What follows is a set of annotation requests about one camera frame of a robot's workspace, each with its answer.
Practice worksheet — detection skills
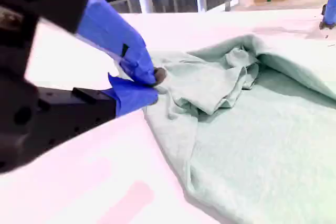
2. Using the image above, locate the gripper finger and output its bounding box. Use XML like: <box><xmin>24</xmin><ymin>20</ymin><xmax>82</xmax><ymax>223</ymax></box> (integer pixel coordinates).
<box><xmin>319</xmin><ymin>4</ymin><xmax>336</xmax><ymax>29</ymax></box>
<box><xmin>39</xmin><ymin>0</ymin><xmax>166</xmax><ymax>86</ymax></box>
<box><xmin>36</xmin><ymin>72</ymin><xmax>160</xmax><ymax>144</ymax></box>

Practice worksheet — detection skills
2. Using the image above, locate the pale green T-shirt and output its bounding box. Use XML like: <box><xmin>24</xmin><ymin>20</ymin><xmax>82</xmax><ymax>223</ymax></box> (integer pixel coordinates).
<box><xmin>143</xmin><ymin>34</ymin><xmax>336</xmax><ymax>224</ymax></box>

